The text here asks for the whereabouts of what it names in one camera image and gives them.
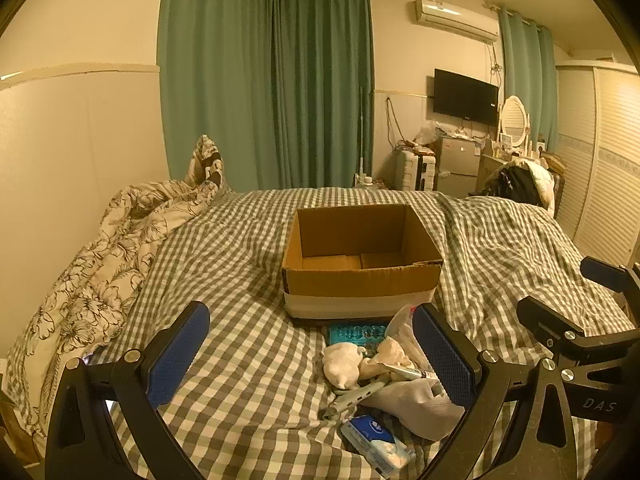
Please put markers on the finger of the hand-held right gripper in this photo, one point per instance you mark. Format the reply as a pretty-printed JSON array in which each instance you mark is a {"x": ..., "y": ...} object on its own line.
[
  {"x": 610, "y": 275},
  {"x": 547, "y": 320}
]

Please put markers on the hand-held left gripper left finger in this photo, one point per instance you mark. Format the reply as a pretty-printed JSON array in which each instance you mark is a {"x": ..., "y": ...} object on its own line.
[{"x": 175, "y": 355}]

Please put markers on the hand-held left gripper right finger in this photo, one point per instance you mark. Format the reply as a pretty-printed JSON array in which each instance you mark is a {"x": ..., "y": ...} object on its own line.
[{"x": 442, "y": 355}]

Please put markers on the small ointment tube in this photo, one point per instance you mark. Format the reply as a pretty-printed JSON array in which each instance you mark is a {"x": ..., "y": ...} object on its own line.
[{"x": 407, "y": 371}]

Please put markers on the clear plastic bag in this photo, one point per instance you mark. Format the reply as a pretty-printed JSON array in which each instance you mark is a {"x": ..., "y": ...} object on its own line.
[{"x": 400, "y": 330}]

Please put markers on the white sock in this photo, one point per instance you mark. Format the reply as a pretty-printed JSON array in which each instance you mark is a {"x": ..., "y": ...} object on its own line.
[{"x": 420, "y": 405}]

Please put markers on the pill blister pack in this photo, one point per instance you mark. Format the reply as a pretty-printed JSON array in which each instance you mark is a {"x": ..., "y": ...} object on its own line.
[{"x": 355, "y": 334}]

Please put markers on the slim white gadget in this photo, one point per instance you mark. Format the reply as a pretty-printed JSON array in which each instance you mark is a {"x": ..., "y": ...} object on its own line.
[{"x": 350, "y": 400}]

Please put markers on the blue tissue packet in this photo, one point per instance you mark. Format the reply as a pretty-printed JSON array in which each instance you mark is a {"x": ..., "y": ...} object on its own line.
[{"x": 372, "y": 437}]

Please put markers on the cardboard box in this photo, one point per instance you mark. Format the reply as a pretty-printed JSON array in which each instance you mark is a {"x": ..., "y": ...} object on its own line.
[{"x": 350, "y": 280}]

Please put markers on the grey checked bed sheet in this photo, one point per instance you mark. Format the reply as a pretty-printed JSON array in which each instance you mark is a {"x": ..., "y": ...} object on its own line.
[{"x": 250, "y": 360}]

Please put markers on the white padded jacket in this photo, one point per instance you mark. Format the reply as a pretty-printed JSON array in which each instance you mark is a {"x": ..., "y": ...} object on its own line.
[{"x": 545, "y": 180}]

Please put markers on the floral white duvet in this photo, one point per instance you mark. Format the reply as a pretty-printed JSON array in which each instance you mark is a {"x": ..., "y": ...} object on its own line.
[{"x": 115, "y": 255}]

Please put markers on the white louvred wardrobe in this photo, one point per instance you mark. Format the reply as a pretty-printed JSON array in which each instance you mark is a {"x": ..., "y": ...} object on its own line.
[{"x": 600, "y": 150}]

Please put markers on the wooden dressing table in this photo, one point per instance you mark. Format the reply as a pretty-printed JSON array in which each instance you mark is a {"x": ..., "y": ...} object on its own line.
[{"x": 490, "y": 172}]

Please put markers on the small silver fridge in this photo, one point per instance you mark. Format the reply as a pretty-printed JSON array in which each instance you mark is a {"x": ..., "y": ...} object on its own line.
[{"x": 457, "y": 165}]

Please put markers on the white oval vanity mirror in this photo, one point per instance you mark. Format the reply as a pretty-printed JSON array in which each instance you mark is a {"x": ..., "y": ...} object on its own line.
[{"x": 514, "y": 120}]

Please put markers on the white ribbed suitcase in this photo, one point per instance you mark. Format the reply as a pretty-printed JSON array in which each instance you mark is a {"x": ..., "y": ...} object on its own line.
[{"x": 412, "y": 170}]

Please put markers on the clear plastic bottle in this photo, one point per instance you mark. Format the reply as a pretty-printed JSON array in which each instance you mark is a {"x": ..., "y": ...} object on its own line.
[{"x": 366, "y": 181}]

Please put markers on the floral pillow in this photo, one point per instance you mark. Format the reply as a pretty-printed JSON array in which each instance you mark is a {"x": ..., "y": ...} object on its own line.
[{"x": 206, "y": 160}]

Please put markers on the narrow green curtain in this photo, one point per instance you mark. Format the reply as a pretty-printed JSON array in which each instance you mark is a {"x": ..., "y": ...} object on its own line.
[{"x": 530, "y": 80}]

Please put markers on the crumpled plastic bag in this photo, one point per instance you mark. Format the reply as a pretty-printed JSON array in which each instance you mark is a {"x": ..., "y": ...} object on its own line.
[{"x": 427, "y": 132}]

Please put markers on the white mop pole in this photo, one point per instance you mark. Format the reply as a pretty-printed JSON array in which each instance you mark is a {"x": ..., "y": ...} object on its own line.
[{"x": 360, "y": 135}]

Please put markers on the wide green curtain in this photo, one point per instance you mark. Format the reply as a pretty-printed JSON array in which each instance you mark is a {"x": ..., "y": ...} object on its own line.
[
  {"x": 325, "y": 85},
  {"x": 215, "y": 75}
]

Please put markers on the white air conditioner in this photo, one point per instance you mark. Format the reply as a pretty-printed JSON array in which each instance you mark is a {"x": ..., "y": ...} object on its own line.
[{"x": 455, "y": 17}]

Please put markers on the black wall television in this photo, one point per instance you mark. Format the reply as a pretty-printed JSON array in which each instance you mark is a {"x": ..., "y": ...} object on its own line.
[{"x": 465, "y": 95}]

